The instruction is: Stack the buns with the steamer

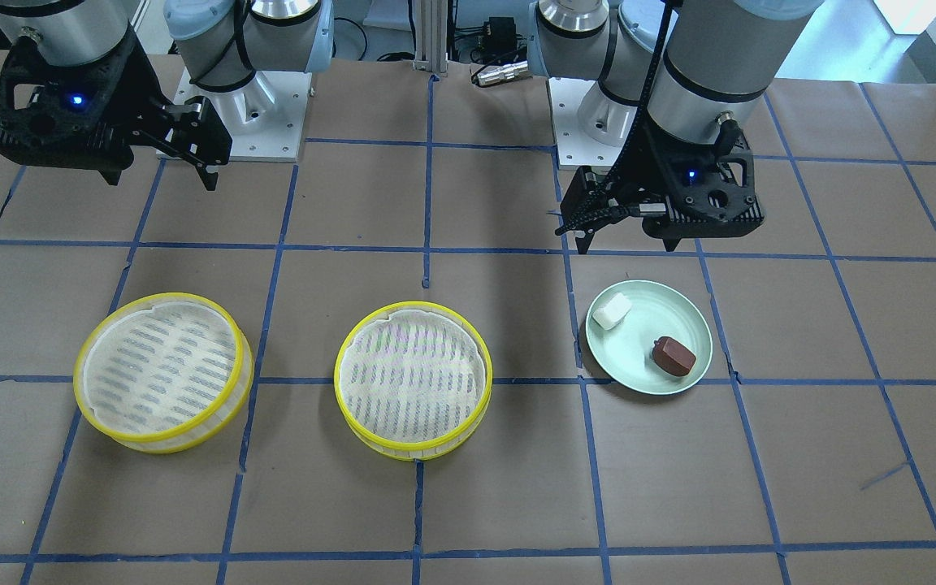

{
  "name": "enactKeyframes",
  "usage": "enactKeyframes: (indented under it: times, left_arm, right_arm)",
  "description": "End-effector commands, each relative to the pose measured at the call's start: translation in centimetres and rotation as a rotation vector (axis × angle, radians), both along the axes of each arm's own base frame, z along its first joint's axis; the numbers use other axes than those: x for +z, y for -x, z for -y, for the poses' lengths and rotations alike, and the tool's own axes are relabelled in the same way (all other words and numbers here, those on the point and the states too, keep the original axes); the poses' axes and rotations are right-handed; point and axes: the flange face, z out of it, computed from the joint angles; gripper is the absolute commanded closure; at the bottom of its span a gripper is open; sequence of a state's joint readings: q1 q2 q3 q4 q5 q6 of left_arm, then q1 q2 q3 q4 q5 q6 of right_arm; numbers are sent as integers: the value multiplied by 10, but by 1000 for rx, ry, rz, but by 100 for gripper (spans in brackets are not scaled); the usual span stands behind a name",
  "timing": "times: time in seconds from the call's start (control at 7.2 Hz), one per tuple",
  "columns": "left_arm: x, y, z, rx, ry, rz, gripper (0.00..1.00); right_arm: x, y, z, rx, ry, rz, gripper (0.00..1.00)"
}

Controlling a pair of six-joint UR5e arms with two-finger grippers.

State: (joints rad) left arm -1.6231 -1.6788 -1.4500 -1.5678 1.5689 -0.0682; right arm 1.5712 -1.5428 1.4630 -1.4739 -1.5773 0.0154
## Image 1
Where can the yellow steamer basket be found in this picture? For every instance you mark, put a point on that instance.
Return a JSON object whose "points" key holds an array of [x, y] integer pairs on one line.
{"points": [[164, 373], [413, 380]]}

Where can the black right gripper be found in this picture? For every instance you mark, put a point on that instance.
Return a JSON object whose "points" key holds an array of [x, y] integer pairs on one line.
{"points": [[133, 91]]}

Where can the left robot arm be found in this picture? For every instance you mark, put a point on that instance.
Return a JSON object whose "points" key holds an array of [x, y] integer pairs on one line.
{"points": [[707, 57]]}

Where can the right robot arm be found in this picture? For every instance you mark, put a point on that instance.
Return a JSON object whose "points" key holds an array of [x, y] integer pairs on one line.
{"points": [[223, 43]]}

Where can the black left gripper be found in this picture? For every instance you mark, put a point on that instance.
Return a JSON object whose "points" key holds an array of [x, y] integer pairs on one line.
{"points": [[637, 177]]}

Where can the green plate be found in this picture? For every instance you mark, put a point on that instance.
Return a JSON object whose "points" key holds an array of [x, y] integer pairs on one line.
{"points": [[624, 353]]}

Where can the white bun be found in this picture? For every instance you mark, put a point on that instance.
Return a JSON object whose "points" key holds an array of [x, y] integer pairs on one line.
{"points": [[611, 311]]}

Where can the aluminium frame post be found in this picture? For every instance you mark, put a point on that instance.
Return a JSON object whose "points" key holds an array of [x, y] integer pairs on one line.
{"points": [[430, 28]]}

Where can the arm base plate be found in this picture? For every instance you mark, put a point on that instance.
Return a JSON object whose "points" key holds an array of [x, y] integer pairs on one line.
{"points": [[266, 118], [590, 128]]}

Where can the brown bun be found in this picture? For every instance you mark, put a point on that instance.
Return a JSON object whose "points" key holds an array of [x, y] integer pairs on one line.
{"points": [[673, 357]]}

